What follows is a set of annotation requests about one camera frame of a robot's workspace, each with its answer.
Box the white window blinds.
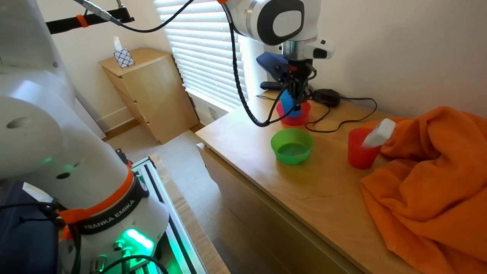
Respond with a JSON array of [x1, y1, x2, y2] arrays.
[[154, 0, 267, 113]]

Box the metal frame rail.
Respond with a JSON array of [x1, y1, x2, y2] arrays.
[[134, 156, 207, 274]]

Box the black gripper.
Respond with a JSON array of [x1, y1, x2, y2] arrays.
[[286, 57, 315, 107]]

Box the thin black table cable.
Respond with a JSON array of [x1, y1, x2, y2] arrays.
[[303, 97, 381, 136]]

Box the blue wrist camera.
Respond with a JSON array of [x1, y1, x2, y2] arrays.
[[256, 51, 292, 78]]

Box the wooden cabinet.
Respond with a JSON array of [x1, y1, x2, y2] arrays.
[[98, 48, 203, 147]]

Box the pink plastic bowl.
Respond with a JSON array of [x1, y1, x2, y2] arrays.
[[276, 100, 314, 129]]

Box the green plastic bowl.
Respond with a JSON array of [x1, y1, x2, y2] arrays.
[[270, 127, 315, 168]]

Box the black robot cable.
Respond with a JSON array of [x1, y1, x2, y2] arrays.
[[75, 0, 197, 36], [221, 4, 294, 130]]

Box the orange cloth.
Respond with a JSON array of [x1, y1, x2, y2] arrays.
[[358, 106, 487, 274]]

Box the red plastic cup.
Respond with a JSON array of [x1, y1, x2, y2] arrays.
[[347, 127, 384, 171]]

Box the black bar with orange tape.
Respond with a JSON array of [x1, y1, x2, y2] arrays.
[[44, 7, 137, 37]]

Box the blue plastic cup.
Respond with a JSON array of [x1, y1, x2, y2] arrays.
[[280, 89, 302, 118]]

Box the patterned tissue box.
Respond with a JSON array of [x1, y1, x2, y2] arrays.
[[111, 36, 137, 71]]

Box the small black device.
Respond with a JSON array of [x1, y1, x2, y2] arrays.
[[311, 89, 343, 110]]

